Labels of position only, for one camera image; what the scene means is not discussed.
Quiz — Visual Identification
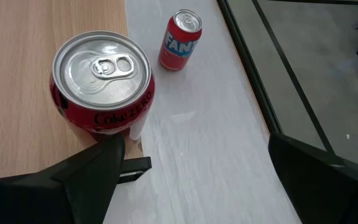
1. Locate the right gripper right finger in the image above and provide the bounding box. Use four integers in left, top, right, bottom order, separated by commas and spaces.
268, 132, 358, 224

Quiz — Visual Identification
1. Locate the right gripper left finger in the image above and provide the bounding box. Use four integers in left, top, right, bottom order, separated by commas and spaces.
0, 133, 126, 224

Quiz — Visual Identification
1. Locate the red Coke Zero can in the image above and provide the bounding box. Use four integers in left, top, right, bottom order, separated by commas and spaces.
48, 30, 156, 141

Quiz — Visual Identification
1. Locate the red Fanta can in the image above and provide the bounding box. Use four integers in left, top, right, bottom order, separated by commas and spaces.
158, 8, 203, 72

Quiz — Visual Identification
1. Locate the wooden shelf with black frame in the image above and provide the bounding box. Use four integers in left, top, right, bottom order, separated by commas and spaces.
0, 0, 153, 185

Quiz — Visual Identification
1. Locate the black metal table frame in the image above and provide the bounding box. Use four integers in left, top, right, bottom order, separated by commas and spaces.
216, 0, 284, 136

